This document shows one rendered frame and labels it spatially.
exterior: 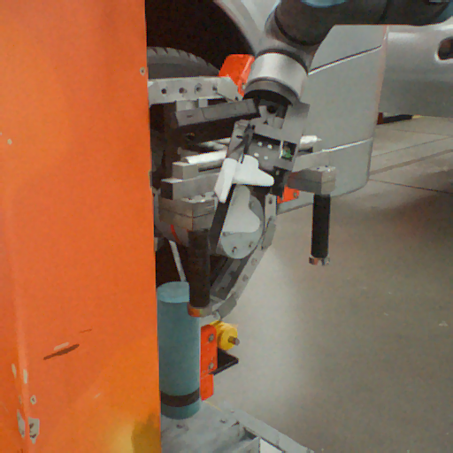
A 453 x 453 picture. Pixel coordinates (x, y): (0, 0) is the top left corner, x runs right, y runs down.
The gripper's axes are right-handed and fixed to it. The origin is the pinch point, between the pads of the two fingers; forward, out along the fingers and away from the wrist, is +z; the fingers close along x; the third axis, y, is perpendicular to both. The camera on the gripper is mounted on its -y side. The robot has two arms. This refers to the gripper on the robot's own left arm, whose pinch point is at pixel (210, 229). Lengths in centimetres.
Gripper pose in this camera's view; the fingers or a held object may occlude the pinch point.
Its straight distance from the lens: 70.1
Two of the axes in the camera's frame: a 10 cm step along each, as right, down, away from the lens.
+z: -2.8, 8.7, -4.1
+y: 9.6, 2.9, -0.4
